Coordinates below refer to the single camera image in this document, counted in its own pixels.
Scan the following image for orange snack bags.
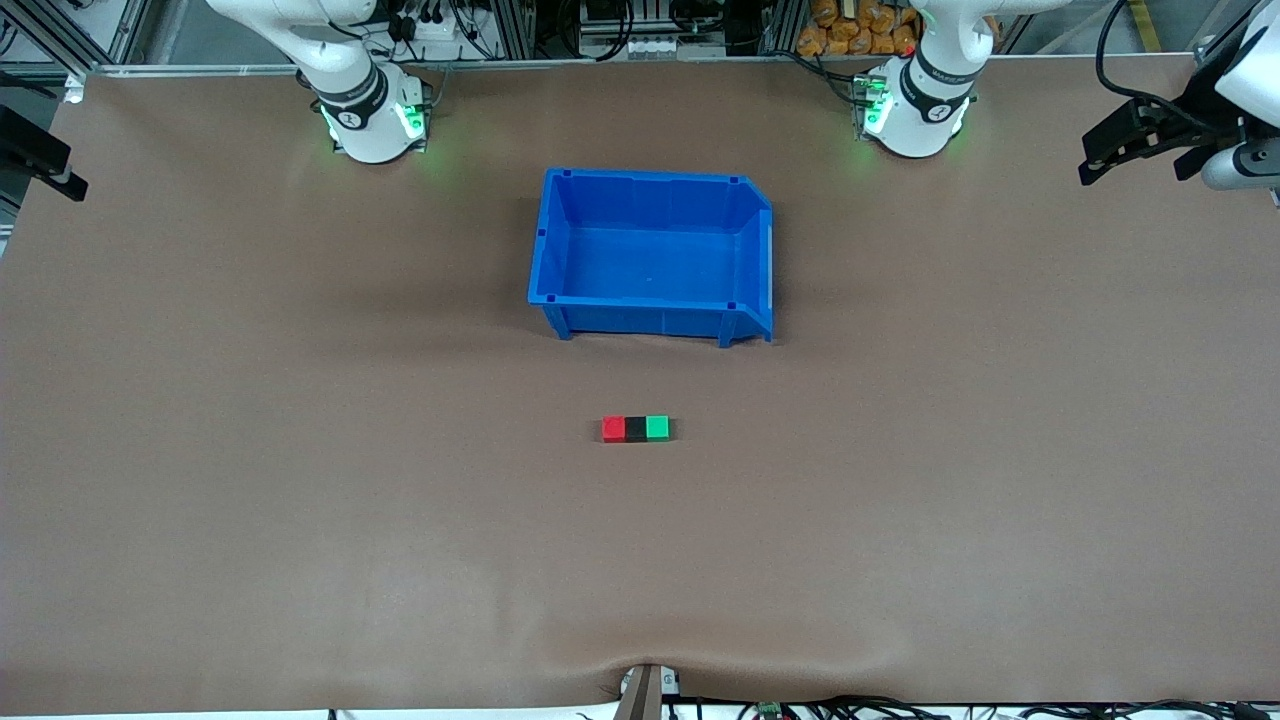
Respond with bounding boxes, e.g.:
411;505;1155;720
797;0;921;57

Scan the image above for white power strip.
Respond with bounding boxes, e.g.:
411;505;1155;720
398;10;473;43

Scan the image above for blue plastic storage bin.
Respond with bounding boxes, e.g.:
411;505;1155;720
527;167;776;348

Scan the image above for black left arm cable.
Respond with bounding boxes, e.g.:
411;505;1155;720
1095;0;1226;136

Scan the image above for aluminium frame post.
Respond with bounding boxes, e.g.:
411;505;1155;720
1195;0;1280;79
0;0;151;73

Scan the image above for aluminium table edge rail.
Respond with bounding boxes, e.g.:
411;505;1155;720
88;58;861;77

